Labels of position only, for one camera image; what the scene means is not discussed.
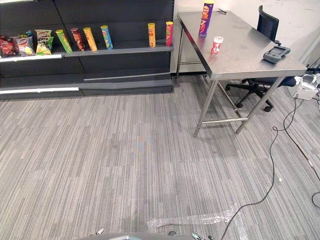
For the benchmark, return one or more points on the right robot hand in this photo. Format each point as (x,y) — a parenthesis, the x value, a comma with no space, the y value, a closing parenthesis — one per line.
(197,236)

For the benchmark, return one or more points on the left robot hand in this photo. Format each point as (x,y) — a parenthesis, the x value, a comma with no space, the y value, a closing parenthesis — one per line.
(100,231)

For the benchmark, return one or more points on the green yellow chips bag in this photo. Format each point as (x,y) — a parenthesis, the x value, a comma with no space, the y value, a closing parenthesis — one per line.
(44,47)

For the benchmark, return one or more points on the dark red chips can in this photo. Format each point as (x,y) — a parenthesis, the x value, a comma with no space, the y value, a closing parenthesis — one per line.
(78,39)

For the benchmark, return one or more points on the blue green chips can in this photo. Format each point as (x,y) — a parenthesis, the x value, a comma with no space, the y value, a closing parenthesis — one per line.
(107,37)

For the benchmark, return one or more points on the orange yellow chips can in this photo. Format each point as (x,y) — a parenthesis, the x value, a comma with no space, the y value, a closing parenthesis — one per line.
(151,35)

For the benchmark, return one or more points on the pink green chips can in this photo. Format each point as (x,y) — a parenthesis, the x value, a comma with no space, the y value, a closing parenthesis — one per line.
(169,33)

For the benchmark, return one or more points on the white green chips bag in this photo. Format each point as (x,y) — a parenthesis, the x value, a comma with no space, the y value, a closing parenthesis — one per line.
(43,33)

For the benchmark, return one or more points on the red chips bag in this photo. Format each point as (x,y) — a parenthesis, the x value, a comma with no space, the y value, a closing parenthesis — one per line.
(6,47)

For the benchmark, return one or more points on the purple chips can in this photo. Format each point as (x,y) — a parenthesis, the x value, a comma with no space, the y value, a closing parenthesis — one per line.
(206,20)

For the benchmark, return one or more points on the dark retail shelf unit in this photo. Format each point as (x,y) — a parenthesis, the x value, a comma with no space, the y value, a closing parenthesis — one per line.
(120,15)

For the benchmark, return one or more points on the clear plastic floor tape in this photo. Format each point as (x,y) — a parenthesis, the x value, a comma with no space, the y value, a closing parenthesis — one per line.
(190,220)

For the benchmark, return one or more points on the white box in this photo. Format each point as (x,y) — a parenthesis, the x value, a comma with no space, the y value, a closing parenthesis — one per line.
(305,87)

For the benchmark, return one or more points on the stainless steel table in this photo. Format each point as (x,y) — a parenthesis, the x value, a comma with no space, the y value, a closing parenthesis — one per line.
(237,42)

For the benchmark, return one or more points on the grey handheld device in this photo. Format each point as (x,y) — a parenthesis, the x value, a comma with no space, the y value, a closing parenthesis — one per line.
(275,53)

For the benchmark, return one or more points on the black office chair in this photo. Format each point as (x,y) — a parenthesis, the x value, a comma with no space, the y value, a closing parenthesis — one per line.
(268,23)

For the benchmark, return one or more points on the small black table object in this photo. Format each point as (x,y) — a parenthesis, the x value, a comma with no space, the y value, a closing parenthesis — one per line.
(221,11)

